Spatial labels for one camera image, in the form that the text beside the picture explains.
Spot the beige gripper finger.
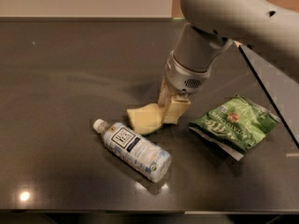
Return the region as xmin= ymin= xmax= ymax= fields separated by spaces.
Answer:
xmin=158 ymin=78 xmax=172 ymax=107
xmin=163 ymin=95 xmax=191 ymax=124

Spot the yellow sponge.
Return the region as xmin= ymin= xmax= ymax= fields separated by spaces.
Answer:
xmin=127 ymin=104 xmax=164 ymax=135

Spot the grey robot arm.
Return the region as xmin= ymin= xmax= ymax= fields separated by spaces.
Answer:
xmin=158 ymin=0 xmax=299 ymax=124

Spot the blue plastic tea bottle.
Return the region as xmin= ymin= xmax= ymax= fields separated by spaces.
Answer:
xmin=93 ymin=119 xmax=172 ymax=183

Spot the green chip bag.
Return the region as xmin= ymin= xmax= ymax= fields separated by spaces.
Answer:
xmin=189 ymin=95 xmax=280 ymax=161

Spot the grey side table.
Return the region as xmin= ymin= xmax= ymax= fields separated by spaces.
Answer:
xmin=239 ymin=45 xmax=299 ymax=146

